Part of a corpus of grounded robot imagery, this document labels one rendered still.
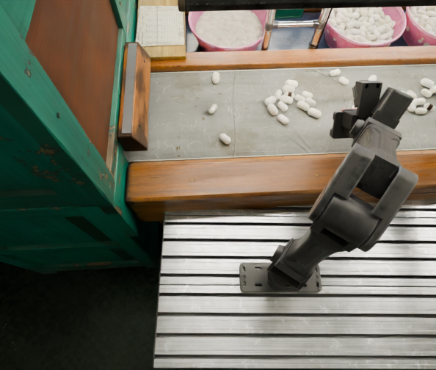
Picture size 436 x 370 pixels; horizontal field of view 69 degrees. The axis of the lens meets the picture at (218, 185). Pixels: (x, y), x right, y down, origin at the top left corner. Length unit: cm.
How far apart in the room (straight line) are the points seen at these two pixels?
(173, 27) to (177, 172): 49
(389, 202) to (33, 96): 46
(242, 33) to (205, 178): 56
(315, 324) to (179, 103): 68
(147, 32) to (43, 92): 66
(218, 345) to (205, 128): 55
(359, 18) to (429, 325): 94
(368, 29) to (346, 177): 86
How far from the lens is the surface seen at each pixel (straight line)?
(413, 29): 133
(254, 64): 102
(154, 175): 81
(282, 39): 124
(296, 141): 90
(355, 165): 46
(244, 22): 119
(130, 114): 80
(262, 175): 81
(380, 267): 93
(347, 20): 127
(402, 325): 93
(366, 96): 79
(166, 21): 112
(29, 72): 45
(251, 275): 82
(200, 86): 98
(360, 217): 47
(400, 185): 48
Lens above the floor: 149
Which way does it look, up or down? 67 degrees down
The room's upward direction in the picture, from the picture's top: 3 degrees clockwise
